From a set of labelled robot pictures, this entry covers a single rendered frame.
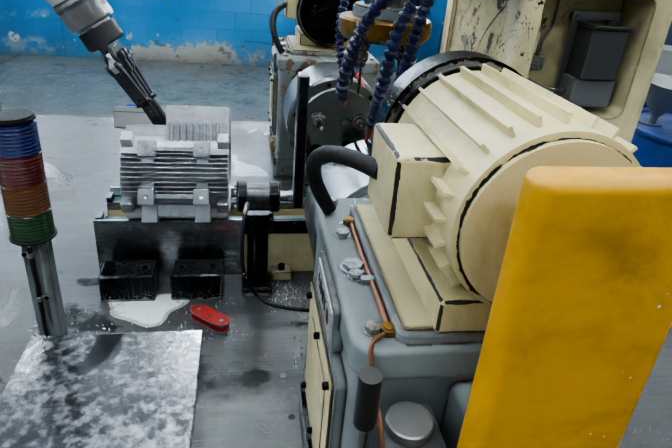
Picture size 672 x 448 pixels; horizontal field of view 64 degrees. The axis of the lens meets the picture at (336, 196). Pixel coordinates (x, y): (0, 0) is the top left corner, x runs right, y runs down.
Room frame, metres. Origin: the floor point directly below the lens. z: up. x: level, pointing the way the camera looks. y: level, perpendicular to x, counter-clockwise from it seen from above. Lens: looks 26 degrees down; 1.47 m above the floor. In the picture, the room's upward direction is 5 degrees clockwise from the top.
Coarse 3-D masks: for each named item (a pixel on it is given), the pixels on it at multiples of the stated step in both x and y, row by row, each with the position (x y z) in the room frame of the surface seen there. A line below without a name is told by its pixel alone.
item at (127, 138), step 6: (126, 132) 0.95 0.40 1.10; (132, 132) 0.96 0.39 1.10; (120, 138) 0.94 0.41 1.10; (126, 138) 0.94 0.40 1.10; (132, 138) 0.94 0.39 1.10; (222, 138) 0.97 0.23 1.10; (228, 138) 0.98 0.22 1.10; (126, 144) 0.94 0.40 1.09; (132, 144) 0.94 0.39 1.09; (222, 144) 0.97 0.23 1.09; (228, 144) 0.97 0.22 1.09; (126, 198) 0.90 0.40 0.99; (132, 198) 0.90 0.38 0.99; (222, 198) 0.93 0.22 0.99; (228, 198) 0.94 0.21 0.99; (120, 204) 0.89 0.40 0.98; (126, 204) 0.89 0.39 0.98; (132, 204) 0.89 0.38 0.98; (222, 204) 0.92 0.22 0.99; (228, 204) 0.93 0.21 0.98; (126, 210) 0.89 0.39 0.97; (132, 210) 0.90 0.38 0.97; (222, 210) 0.93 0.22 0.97; (228, 210) 0.93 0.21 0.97
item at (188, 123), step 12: (168, 108) 1.00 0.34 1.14; (180, 108) 1.00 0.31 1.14; (192, 108) 1.01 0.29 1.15; (204, 108) 1.01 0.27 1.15; (216, 108) 1.01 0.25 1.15; (228, 108) 1.02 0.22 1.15; (168, 120) 0.99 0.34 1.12; (180, 120) 0.99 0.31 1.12; (192, 120) 1.00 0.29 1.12; (204, 120) 1.00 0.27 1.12; (216, 120) 1.00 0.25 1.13; (228, 120) 1.01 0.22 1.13; (168, 132) 0.98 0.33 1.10; (180, 132) 0.98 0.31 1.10; (192, 132) 0.99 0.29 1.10; (204, 132) 0.99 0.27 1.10; (216, 132) 0.99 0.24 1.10; (228, 132) 1.00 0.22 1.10
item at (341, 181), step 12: (360, 144) 0.84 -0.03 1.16; (372, 144) 0.84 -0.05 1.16; (324, 168) 0.82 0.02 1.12; (336, 168) 0.79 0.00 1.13; (348, 168) 0.77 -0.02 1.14; (324, 180) 0.79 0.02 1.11; (336, 180) 0.76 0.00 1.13; (348, 180) 0.74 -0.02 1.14; (360, 180) 0.72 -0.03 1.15; (336, 192) 0.72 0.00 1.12; (348, 192) 0.70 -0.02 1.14; (360, 192) 0.70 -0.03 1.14; (312, 204) 0.77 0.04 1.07; (312, 216) 0.75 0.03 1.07; (312, 228) 0.73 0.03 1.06; (312, 240) 0.71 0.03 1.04; (312, 252) 0.72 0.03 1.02
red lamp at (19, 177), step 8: (40, 152) 0.69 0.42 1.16; (0, 160) 0.66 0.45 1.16; (8, 160) 0.66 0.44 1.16; (16, 160) 0.66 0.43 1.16; (24, 160) 0.66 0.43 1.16; (32, 160) 0.67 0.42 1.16; (40, 160) 0.69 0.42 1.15; (0, 168) 0.66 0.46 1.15; (8, 168) 0.66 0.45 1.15; (16, 168) 0.66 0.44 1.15; (24, 168) 0.66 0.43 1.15; (32, 168) 0.67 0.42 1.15; (40, 168) 0.68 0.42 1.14; (0, 176) 0.66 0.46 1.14; (8, 176) 0.66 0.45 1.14; (16, 176) 0.66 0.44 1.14; (24, 176) 0.66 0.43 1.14; (32, 176) 0.67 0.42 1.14; (40, 176) 0.68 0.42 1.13; (0, 184) 0.66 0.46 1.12; (8, 184) 0.65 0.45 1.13; (16, 184) 0.66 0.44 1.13; (24, 184) 0.66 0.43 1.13; (32, 184) 0.67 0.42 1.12
